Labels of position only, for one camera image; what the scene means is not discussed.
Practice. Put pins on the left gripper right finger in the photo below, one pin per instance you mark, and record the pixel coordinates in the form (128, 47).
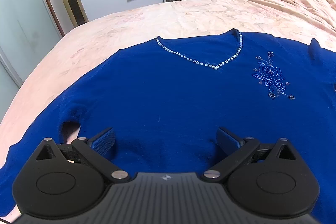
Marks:
(238, 150)

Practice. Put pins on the frosted glass sliding door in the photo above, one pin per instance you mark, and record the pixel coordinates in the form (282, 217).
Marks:
(28, 33)

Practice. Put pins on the pink floral bed blanket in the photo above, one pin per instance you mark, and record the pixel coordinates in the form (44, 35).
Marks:
(86, 47)

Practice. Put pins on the blue beaded sweater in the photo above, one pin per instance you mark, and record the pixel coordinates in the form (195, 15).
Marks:
(165, 100)

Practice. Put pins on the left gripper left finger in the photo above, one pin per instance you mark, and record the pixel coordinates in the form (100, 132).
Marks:
(92, 152)

